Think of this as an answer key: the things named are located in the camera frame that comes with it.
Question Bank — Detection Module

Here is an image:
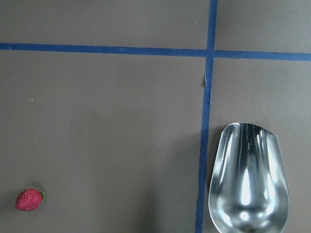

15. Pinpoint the red strawberry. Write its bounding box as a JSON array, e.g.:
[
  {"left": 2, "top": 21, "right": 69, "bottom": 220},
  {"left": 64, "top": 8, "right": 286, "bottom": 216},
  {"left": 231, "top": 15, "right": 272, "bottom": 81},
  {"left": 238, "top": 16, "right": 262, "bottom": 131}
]
[{"left": 15, "top": 188, "right": 46, "bottom": 211}]

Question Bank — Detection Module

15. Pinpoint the steel scoop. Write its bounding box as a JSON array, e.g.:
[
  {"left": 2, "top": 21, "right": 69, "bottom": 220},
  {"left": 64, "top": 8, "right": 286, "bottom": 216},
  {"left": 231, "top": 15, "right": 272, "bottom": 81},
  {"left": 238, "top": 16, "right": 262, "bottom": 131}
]
[{"left": 208, "top": 122, "right": 290, "bottom": 233}]

